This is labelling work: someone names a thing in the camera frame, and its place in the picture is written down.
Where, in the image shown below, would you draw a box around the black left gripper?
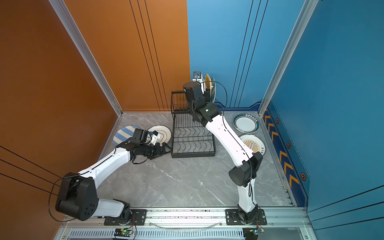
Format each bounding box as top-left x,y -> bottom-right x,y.
140,142 -> 174,159

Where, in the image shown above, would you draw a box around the white flower outline plate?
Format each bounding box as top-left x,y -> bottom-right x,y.
147,125 -> 172,146

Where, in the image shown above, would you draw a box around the blue striped plate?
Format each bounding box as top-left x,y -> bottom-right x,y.
211,78 -> 216,103
113,126 -> 139,147

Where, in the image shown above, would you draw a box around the yellow woven tray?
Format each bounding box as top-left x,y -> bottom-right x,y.
205,74 -> 212,90

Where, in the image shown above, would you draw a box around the orange sunburst plate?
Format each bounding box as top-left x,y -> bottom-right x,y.
240,135 -> 266,155

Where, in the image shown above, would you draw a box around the white plate red characters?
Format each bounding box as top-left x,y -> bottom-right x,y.
202,79 -> 207,92

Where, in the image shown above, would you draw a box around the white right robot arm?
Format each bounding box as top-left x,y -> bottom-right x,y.
183,72 -> 263,214

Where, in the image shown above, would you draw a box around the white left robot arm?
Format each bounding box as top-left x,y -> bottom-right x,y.
55,125 -> 172,225

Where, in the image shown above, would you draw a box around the green rimmed white plate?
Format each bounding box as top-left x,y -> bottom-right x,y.
233,114 -> 260,134

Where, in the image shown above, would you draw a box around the green circuit board left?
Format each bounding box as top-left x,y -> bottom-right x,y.
114,228 -> 135,240

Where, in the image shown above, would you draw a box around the circuit board right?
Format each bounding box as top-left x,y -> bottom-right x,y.
243,228 -> 265,240

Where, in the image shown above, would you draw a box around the black wire dish rack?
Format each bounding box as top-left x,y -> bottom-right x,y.
171,91 -> 216,158

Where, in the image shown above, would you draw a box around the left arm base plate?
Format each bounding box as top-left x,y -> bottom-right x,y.
104,209 -> 147,227

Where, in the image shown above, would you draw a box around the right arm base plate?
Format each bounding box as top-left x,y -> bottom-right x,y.
225,207 -> 268,226

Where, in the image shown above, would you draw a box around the aluminium front rail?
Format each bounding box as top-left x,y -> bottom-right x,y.
55,207 -> 317,240

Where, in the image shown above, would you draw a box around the aluminium corner post right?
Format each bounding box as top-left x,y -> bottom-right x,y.
258,0 -> 319,117

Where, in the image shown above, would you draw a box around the aluminium corner post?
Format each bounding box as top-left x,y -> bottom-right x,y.
49,0 -> 123,117
258,0 -> 319,117

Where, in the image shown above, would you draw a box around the aluminium corner post left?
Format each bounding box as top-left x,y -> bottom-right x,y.
49,0 -> 123,117

